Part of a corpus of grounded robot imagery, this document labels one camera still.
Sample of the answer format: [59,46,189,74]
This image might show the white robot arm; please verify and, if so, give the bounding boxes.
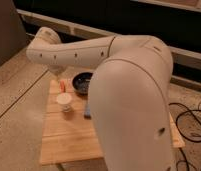
[26,27,176,171]

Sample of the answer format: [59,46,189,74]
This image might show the black cables on floor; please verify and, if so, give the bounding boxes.
[168,97,201,171]

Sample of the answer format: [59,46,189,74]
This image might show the wooden board table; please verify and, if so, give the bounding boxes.
[41,79,185,171]

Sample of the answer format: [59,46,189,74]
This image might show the dark blue bowl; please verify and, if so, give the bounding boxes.
[72,72,92,95]

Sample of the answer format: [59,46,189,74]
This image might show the white paper cup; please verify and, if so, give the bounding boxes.
[56,93,72,112]

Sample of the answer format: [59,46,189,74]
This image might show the blue rectangular block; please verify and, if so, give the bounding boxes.
[84,102,91,118]

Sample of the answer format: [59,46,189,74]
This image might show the grey cabinet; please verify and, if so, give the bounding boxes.
[0,0,28,66]

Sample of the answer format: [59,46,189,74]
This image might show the orange marker pen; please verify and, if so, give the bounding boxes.
[60,80,66,93]

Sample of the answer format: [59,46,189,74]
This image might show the white window sill rail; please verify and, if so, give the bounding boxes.
[17,9,201,72]

